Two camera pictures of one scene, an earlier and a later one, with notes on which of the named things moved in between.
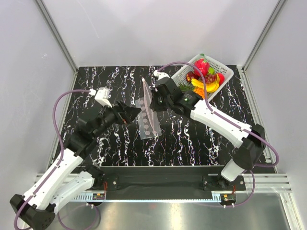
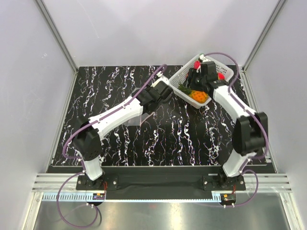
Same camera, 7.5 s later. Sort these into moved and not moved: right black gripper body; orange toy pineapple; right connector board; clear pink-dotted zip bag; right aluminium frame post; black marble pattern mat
Moved: clear pink-dotted zip bag; right black gripper body
Not moved: orange toy pineapple; right aluminium frame post; right connector board; black marble pattern mat
